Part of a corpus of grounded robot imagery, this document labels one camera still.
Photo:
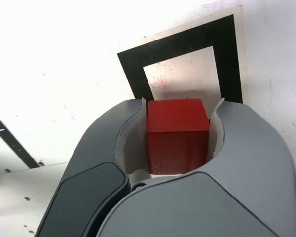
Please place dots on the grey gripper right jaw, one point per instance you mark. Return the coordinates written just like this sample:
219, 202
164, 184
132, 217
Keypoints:
236, 185

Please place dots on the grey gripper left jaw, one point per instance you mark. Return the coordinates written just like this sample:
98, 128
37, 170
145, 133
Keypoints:
93, 160

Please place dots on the red cube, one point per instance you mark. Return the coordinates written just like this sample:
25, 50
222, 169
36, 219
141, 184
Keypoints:
177, 128

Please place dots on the black tape square outline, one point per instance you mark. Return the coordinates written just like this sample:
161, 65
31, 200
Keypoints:
227, 61

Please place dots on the black tape strip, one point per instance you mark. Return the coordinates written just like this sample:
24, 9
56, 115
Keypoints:
14, 143

